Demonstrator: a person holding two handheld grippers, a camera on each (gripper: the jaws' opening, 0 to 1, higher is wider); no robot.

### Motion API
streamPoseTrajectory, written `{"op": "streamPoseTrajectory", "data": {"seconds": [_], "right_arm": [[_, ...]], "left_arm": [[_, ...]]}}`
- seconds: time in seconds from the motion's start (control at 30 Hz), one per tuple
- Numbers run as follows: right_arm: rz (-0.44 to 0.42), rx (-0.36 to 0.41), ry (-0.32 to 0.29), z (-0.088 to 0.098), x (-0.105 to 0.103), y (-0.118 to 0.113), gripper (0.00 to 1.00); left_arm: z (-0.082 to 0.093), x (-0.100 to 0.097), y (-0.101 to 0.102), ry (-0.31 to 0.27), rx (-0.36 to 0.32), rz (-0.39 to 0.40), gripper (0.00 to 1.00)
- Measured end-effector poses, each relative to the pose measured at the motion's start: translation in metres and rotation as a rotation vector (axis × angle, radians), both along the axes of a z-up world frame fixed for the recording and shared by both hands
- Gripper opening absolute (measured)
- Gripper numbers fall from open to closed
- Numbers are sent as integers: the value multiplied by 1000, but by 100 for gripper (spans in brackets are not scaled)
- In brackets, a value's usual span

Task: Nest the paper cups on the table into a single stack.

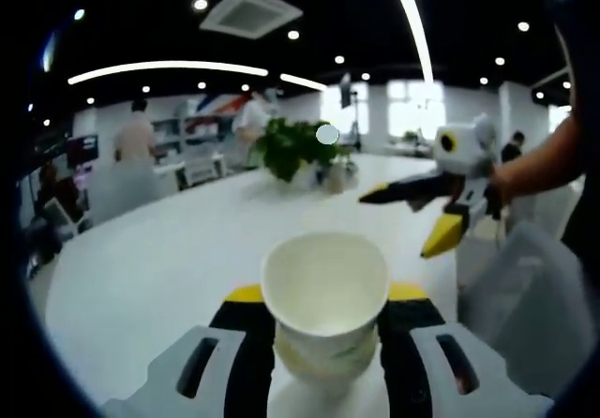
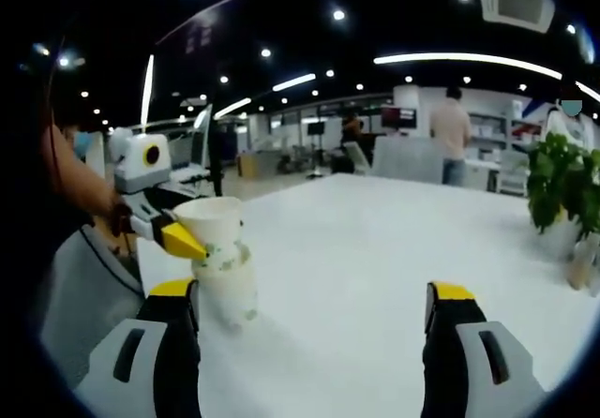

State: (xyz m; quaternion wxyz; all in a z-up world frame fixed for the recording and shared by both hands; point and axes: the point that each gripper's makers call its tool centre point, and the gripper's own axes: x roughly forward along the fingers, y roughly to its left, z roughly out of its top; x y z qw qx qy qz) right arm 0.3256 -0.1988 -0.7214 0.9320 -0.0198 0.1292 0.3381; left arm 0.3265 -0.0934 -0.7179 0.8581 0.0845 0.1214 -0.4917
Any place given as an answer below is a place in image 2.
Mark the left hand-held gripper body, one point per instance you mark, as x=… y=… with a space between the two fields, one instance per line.
x=138 y=165

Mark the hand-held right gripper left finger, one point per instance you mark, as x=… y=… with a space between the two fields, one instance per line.
x=178 y=366

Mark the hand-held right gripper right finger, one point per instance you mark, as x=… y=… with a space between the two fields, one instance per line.
x=450 y=366

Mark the printed white paper cup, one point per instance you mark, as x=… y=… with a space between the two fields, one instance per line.
x=220 y=230

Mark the white side desk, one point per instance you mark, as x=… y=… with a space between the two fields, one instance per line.
x=192 y=174

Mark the black tripod stand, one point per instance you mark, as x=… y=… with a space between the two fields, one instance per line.
x=216 y=165

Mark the brown wooden counter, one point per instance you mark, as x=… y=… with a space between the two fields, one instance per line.
x=248 y=165

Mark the person's grey trousers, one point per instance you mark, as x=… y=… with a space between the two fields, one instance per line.
x=89 y=315

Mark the white table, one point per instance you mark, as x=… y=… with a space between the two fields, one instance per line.
x=356 y=305

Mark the large dark display screen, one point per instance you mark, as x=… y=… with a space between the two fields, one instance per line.
x=201 y=29

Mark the small black monitor on stand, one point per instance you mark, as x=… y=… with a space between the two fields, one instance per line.
x=315 y=129

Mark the small brownish container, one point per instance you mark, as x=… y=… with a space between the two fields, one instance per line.
x=583 y=263

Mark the black chair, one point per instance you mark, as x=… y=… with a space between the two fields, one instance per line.
x=341 y=164

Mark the grey desk partition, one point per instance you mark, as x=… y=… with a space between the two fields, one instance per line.
x=408 y=160

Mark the green potted plant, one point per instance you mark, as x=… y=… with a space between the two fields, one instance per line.
x=558 y=179

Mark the white storage shelf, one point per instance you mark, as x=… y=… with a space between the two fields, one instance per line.
x=492 y=132

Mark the dark red display monitor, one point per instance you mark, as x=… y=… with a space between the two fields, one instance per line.
x=398 y=117

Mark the round ceiling spotlights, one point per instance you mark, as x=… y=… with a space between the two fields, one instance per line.
x=339 y=14

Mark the red blue striped banner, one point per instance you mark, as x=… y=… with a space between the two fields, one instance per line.
x=534 y=108

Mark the curved ceiling light strip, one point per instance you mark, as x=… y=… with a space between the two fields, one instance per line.
x=469 y=57

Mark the ceiling air conditioner vent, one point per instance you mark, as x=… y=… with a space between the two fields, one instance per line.
x=515 y=1

